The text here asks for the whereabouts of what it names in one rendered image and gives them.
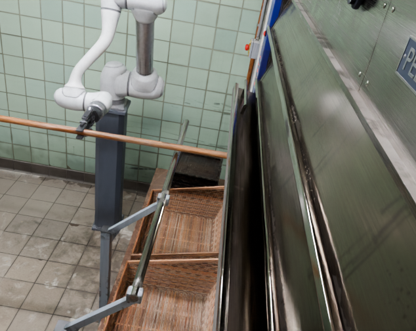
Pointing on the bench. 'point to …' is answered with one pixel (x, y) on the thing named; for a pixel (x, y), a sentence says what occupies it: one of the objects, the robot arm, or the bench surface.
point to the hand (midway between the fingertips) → (81, 131)
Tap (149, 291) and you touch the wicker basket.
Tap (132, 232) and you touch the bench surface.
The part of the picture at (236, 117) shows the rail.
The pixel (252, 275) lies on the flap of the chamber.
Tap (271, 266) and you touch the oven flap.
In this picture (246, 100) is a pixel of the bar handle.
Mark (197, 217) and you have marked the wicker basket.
